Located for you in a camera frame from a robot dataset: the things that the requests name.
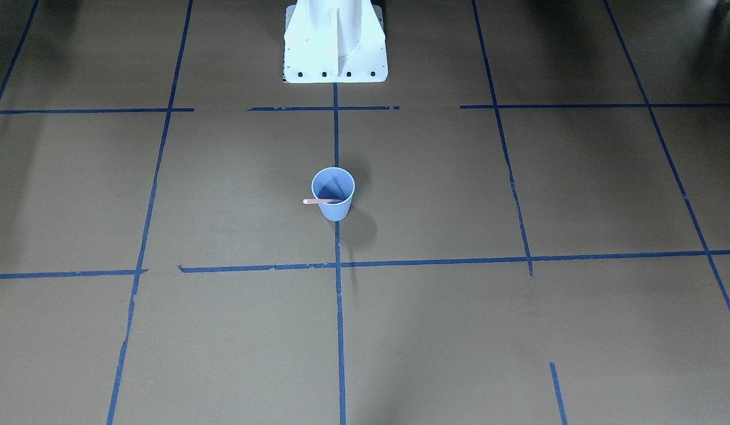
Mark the blue ribbed cup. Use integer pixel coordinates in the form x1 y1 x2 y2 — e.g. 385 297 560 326
311 167 356 221

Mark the pink chopstick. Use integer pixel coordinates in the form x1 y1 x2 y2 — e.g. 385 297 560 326
302 198 343 205

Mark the white mounting pillar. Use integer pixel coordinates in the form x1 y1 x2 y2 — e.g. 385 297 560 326
282 1 389 84

